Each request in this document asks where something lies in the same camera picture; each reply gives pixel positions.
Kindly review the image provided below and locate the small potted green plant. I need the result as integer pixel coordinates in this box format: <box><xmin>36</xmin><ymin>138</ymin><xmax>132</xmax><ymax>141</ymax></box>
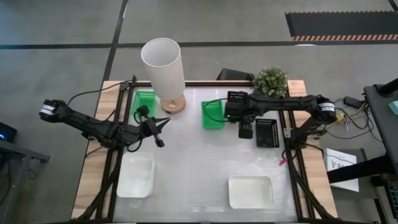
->
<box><xmin>251</xmin><ymin>65</ymin><xmax>289</xmax><ymax>97</ymax></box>

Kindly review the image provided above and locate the black hazard striped mat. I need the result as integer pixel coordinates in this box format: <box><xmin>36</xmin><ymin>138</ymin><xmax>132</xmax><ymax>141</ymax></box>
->
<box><xmin>285</xmin><ymin>11</ymin><xmax>398</xmax><ymax>42</ymax></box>

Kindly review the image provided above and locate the dark device with blue light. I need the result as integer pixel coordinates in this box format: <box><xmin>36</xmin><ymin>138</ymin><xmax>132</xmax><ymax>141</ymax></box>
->
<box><xmin>0</xmin><ymin>122</ymin><xmax>18</xmax><ymax>144</ymax></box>

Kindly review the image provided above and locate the grey metal stand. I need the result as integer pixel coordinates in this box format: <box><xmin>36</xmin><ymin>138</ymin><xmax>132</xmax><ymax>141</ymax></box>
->
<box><xmin>0</xmin><ymin>139</ymin><xmax>50</xmax><ymax>164</ymax></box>

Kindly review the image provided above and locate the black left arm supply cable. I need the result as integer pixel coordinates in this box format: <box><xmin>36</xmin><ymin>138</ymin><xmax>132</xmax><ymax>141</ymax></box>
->
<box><xmin>67</xmin><ymin>74</ymin><xmax>137</xmax><ymax>106</ymax></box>

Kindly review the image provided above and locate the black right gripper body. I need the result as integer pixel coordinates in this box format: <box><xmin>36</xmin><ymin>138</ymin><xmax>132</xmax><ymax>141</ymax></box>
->
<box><xmin>223</xmin><ymin>99</ymin><xmax>256</xmax><ymax>140</ymax></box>

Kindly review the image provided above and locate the white printed cardboard box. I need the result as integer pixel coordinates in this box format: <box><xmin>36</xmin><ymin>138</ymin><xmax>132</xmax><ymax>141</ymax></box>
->
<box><xmin>323</xmin><ymin>147</ymin><xmax>360</xmax><ymax>193</ymax></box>

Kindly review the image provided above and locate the black power adapter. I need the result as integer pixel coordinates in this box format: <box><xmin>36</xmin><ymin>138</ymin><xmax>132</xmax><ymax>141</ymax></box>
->
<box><xmin>343</xmin><ymin>96</ymin><xmax>365</xmax><ymax>110</ymax></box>

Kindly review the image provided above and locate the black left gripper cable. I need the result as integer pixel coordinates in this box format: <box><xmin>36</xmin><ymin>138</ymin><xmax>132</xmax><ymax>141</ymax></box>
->
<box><xmin>126</xmin><ymin>110</ymin><xmax>150</xmax><ymax>153</ymax></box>

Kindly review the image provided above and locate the green slotted plastic basket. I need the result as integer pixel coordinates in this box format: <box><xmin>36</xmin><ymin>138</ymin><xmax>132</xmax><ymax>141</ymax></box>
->
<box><xmin>200</xmin><ymin>99</ymin><xmax>226</xmax><ymax>131</ymax></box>
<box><xmin>130</xmin><ymin>90</ymin><xmax>156</xmax><ymax>118</ymax></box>

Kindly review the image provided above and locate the black metal bar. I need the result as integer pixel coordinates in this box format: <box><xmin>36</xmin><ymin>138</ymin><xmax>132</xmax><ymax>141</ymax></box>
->
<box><xmin>326</xmin><ymin>154</ymin><xmax>393</xmax><ymax>184</ymax></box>

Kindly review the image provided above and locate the white shade wooden base lamp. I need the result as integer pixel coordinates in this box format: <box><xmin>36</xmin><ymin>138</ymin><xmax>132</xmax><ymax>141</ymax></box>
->
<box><xmin>140</xmin><ymin>37</ymin><xmax>187</xmax><ymax>115</ymax></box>

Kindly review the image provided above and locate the black flat monitor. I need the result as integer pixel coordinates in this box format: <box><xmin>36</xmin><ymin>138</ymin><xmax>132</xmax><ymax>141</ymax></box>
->
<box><xmin>216</xmin><ymin>68</ymin><xmax>255</xmax><ymax>82</ymax></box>

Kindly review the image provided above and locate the wooden table side board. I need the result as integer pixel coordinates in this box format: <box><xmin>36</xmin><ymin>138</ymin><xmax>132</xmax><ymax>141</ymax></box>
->
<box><xmin>287</xmin><ymin>80</ymin><xmax>339</xmax><ymax>218</ymax></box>
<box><xmin>70</xmin><ymin>80</ymin><xmax>125</xmax><ymax>220</ymax></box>

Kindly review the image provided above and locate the black aluminium table frame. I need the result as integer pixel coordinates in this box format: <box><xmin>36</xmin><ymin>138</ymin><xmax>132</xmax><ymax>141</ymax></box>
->
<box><xmin>70</xmin><ymin>79</ymin><xmax>340</xmax><ymax>224</ymax></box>

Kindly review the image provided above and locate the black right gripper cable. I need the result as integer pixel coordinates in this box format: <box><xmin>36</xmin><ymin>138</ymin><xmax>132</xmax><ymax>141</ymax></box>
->
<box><xmin>203</xmin><ymin>98</ymin><xmax>231</xmax><ymax>123</ymax></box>

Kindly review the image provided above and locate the black side table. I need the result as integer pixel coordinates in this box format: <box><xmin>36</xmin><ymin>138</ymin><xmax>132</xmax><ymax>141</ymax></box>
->
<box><xmin>363</xmin><ymin>77</ymin><xmax>398</xmax><ymax>175</ymax></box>

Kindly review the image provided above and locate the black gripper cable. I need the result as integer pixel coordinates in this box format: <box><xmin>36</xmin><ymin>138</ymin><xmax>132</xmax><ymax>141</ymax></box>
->
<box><xmin>203</xmin><ymin>98</ymin><xmax>231</xmax><ymax>123</ymax></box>
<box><xmin>126</xmin><ymin>110</ymin><xmax>150</xmax><ymax>153</ymax></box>

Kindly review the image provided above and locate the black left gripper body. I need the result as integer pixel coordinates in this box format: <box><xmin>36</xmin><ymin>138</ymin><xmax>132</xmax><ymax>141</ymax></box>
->
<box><xmin>132</xmin><ymin>105</ymin><xmax>166</xmax><ymax>149</ymax></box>

